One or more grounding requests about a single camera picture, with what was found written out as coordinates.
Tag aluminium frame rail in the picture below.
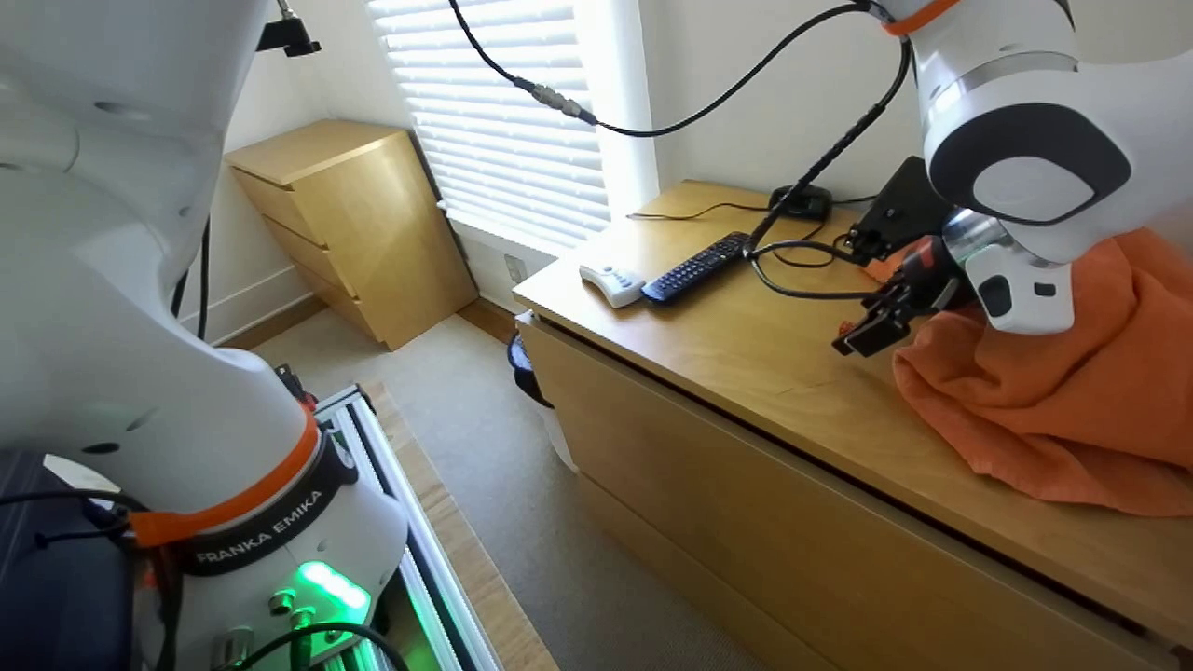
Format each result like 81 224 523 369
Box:
313 384 468 671

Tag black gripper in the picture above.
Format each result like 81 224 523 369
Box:
831 234 985 363

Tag thin black cable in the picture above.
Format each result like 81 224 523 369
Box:
625 42 916 304

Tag black tv remote control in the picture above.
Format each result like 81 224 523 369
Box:
637 231 757 311

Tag white remote control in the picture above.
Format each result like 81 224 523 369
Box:
574 258 647 314

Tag white window blinds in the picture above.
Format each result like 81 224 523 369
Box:
369 0 616 258

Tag thick black overhead cable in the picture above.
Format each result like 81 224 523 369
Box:
442 0 881 140

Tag small light wooden dresser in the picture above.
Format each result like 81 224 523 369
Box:
222 116 481 352

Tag orange towel cloth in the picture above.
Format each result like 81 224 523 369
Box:
860 226 1193 519

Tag black mounted camera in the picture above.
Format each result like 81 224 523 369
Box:
255 0 324 60

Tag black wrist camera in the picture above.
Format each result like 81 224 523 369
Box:
852 153 961 266

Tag black cable adapter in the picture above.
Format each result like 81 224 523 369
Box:
765 183 835 224

